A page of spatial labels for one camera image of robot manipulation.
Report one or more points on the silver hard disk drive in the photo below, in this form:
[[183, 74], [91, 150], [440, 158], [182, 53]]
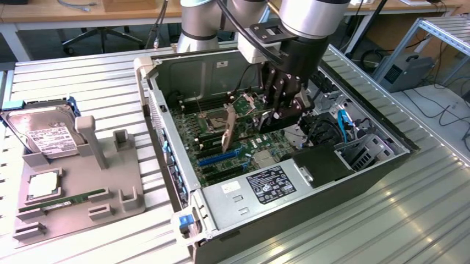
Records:
[[41, 126]]

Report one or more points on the open dark PC case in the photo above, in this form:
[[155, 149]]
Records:
[[294, 220]]

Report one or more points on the labelled green RAM stick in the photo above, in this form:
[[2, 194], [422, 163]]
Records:
[[213, 143]]

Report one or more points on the green Dell motherboard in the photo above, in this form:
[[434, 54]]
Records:
[[265, 143]]

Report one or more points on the black expansion slot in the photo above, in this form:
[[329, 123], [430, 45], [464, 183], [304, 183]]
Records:
[[211, 154], [221, 179], [221, 173]]

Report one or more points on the silver drive cage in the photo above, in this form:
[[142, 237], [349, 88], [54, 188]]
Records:
[[332, 99]]

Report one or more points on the black office chair base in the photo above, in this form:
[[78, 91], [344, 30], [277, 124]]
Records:
[[101, 34]]

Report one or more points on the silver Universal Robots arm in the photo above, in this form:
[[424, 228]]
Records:
[[312, 16]]

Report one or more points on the blue expansion slot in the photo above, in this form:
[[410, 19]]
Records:
[[218, 159]]

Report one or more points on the wooden box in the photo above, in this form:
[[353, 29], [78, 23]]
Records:
[[125, 5]]

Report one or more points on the wooden desk white legs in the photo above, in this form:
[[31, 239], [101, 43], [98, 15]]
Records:
[[404, 8]]

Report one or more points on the aluminium slat table frame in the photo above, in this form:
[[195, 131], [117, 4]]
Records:
[[452, 27]]

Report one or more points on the white wrist camera black mount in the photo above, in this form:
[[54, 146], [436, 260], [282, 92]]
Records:
[[253, 52]]

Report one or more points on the silver CPU chip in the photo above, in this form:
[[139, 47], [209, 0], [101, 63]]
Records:
[[45, 184]]

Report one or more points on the silver chipset heatsink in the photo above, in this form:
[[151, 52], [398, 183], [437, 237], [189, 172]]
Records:
[[265, 160]]

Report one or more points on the CPU socket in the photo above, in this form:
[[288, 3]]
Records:
[[214, 121]]

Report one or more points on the steel socket cover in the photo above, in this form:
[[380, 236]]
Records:
[[246, 105]]

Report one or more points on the silver perforated disk bay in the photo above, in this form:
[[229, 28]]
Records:
[[368, 154]]

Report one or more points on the silver power supply unit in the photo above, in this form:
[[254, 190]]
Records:
[[227, 209]]

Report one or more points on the blue disk carrier bracket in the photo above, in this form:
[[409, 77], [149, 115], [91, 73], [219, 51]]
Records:
[[74, 105]]

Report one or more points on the green graphics card black fan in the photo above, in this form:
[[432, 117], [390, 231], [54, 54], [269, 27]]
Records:
[[280, 127]]

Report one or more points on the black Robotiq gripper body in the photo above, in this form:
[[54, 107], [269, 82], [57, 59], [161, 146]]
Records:
[[305, 57]]

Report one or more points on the grey plastic parts rack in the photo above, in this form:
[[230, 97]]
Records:
[[81, 178]]

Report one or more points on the blue case latch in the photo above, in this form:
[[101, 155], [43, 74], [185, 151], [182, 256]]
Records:
[[185, 221]]

